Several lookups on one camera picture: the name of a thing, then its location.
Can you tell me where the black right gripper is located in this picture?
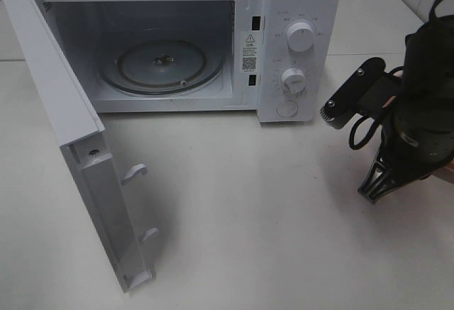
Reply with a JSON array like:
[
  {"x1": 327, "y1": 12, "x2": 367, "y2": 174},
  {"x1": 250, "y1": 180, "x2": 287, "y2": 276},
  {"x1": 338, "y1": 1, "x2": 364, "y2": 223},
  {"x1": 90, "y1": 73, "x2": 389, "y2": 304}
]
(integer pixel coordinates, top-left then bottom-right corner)
[{"x1": 321, "y1": 57, "x2": 408, "y2": 203}]

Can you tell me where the round white door button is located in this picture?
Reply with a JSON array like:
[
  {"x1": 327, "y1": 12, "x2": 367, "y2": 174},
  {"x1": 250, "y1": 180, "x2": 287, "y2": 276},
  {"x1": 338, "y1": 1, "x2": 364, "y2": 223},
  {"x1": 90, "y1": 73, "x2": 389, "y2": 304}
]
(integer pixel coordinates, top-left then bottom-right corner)
[{"x1": 277, "y1": 101, "x2": 299, "y2": 118}]

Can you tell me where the white timer knob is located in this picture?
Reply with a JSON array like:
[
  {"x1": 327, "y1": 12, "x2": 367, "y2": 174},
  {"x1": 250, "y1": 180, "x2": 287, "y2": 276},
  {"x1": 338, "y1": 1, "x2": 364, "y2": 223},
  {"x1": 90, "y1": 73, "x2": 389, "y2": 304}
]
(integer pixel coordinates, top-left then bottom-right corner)
[{"x1": 281, "y1": 68, "x2": 306, "y2": 94}]

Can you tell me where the white microwave door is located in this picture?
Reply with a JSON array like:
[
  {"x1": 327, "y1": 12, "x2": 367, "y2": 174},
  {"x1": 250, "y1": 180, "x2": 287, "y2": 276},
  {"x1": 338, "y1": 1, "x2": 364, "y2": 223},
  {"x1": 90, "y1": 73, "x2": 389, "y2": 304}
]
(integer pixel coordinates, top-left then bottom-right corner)
[{"x1": 4, "y1": 0, "x2": 158, "y2": 292}]

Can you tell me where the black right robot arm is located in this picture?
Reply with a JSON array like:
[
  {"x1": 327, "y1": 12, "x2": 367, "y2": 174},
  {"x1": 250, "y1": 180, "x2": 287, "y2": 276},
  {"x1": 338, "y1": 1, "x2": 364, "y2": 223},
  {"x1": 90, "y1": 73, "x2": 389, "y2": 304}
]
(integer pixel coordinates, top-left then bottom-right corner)
[{"x1": 320, "y1": 16, "x2": 453, "y2": 203}]

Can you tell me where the white upper power knob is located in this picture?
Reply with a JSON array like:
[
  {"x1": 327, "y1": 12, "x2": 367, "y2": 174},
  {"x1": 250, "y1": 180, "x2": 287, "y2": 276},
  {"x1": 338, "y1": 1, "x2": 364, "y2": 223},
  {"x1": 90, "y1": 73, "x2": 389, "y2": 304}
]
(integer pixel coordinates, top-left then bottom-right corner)
[{"x1": 286, "y1": 21, "x2": 314, "y2": 52}]

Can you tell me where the white microwave oven body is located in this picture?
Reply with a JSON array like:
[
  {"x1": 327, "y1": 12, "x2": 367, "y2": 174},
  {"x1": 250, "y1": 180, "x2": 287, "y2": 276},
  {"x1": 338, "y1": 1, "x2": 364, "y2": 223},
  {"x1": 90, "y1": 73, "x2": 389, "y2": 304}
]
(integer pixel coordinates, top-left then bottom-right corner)
[{"x1": 44, "y1": 0, "x2": 338, "y2": 123}]

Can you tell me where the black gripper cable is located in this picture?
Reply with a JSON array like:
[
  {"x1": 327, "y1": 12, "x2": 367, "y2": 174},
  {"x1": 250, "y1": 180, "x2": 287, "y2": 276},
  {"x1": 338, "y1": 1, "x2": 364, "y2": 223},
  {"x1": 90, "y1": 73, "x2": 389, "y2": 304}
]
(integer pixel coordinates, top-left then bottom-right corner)
[{"x1": 347, "y1": 0, "x2": 454, "y2": 150}]

